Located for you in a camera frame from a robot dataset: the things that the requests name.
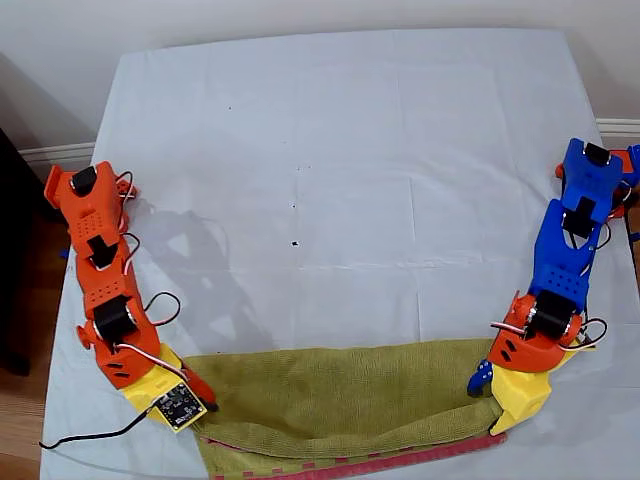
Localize green towel with pink borders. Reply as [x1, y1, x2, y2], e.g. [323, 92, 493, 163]
[182, 337, 509, 480]

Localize black cabinet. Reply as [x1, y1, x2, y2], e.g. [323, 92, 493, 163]
[0, 127, 46, 377]

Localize white plastic table cover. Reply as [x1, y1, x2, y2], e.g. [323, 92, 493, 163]
[38, 27, 640, 480]

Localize black camera cable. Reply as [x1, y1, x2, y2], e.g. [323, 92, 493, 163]
[38, 405, 164, 450]

